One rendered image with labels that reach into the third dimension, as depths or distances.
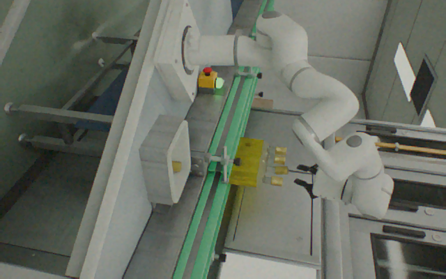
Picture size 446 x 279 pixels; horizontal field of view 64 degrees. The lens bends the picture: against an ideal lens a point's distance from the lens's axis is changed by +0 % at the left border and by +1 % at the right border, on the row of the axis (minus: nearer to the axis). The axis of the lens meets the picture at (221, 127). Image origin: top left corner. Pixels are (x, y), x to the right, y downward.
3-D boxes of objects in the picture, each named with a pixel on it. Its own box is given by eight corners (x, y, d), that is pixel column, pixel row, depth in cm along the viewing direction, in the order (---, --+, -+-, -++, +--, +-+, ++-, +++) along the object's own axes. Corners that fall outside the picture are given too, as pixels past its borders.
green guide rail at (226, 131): (207, 156, 128) (229, 159, 126) (207, 154, 127) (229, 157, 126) (264, -3, 262) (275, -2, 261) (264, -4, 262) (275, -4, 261)
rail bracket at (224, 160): (205, 181, 129) (239, 187, 127) (203, 146, 119) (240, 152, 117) (207, 176, 132) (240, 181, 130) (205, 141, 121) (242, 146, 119)
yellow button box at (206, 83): (197, 91, 156) (214, 93, 155) (196, 77, 152) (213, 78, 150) (201, 84, 162) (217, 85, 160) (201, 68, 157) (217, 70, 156)
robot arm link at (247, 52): (235, 74, 113) (286, 75, 109) (231, 35, 104) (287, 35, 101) (239, 58, 120) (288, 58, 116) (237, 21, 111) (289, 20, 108)
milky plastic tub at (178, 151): (149, 202, 113) (175, 207, 111) (139, 149, 99) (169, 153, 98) (167, 164, 126) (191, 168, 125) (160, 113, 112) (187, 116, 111)
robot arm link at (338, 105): (277, 86, 94) (305, 117, 83) (320, 54, 92) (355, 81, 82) (295, 116, 103) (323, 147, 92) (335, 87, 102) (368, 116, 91)
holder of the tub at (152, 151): (150, 212, 116) (173, 216, 115) (138, 149, 99) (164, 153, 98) (167, 175, 129) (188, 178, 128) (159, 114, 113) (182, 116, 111)
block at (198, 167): (186, 175, 129) (204, 178, 128) (184, 156, 123) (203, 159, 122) (189, 169, 132) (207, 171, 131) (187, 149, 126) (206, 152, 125)
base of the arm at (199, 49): (178, 51, 105) (229, 51, 102) (184, 15, 109) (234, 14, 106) (191, 77, 119) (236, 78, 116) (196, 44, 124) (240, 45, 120)
